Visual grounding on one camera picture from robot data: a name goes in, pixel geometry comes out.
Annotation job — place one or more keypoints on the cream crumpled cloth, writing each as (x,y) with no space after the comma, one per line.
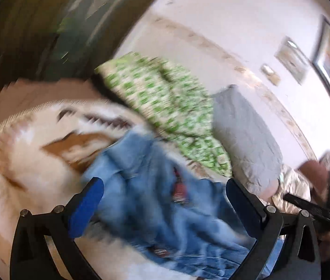
(290,181)

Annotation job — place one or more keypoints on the beige leaf pattern blanket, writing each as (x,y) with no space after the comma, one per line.
(50,133)

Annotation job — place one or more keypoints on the small framed wall picture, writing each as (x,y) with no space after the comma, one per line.
(293,59)

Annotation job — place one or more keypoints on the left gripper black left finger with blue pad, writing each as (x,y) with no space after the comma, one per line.
(30,255)

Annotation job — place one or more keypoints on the green white patterned pillow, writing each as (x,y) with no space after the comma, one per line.
(173,101)

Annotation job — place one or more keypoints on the brown wooden bed frame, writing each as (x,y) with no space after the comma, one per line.
(316,174)

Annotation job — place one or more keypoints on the grey quilted pillow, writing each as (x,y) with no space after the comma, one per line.
(255,156)

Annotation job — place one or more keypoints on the blue denim jeans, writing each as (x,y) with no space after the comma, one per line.
(159,207)

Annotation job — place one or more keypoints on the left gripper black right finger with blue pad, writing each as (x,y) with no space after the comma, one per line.
(299,257)

